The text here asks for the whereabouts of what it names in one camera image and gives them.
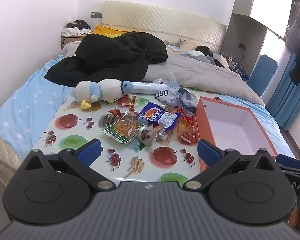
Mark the beige pillow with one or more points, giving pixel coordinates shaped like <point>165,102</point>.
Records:
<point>187,45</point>

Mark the black jacket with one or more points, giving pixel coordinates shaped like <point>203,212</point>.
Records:
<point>110,55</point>

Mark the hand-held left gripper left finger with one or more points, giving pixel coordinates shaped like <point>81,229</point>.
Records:
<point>88,152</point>

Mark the cream quilted headboard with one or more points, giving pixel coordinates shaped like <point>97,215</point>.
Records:
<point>165,20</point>

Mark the large orange red snack packet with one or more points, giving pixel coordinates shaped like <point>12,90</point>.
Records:
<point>186,130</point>

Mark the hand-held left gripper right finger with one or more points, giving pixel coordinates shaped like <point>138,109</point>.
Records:
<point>210,153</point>

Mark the wall outlet with plug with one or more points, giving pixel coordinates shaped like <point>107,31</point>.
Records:
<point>241,45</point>

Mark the bright window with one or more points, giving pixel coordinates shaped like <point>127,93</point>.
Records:
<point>272,5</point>

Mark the striped and black clothes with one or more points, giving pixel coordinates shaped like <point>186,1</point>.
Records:
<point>205,53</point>

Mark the dark red crinkled wrapper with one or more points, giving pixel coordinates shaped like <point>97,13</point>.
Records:
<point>115,112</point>

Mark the grey shelf cabinet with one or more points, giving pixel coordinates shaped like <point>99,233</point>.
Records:
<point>242,30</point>

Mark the blue star bedsheet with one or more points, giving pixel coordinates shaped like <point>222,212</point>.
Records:
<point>27,97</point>

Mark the pile of small bedside items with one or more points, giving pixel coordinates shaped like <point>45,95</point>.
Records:
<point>233,61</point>

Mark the red clear candy packet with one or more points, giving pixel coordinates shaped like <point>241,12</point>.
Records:
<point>126,101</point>

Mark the white blue plastic bag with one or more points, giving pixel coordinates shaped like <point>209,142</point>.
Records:
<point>175,95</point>

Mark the yellow cloth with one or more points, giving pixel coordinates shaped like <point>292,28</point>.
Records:
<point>105,31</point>

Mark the orange cardboard box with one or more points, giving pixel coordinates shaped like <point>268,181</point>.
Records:
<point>240,127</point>

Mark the blue snack packet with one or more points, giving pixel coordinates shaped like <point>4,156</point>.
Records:
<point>152,113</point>

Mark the small white green snack packet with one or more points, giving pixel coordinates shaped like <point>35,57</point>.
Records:
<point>146,137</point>

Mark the white blue plush duck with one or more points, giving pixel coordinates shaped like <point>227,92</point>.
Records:
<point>107,87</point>

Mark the blue curtain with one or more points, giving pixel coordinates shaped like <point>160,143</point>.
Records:
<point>285,97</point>

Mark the pile of clothes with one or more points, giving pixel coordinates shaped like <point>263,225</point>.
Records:
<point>75,28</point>

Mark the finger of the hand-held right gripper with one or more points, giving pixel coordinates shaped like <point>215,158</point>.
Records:
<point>288,159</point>

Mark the white tube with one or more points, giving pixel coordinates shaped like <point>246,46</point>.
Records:
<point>147,87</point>

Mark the brown cardboard box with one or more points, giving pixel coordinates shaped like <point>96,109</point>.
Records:
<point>70,41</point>

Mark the brown pastry packet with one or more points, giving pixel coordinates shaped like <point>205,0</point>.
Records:
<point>174,110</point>

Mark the fruit print tablecloth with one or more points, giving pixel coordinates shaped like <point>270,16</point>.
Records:
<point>95,130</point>

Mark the blue chair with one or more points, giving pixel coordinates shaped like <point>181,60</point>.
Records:
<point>263,72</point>

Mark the grey wall socket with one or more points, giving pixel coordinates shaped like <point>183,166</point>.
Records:
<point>96,15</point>

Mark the grey quilt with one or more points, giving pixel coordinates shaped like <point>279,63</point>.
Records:
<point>202,77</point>

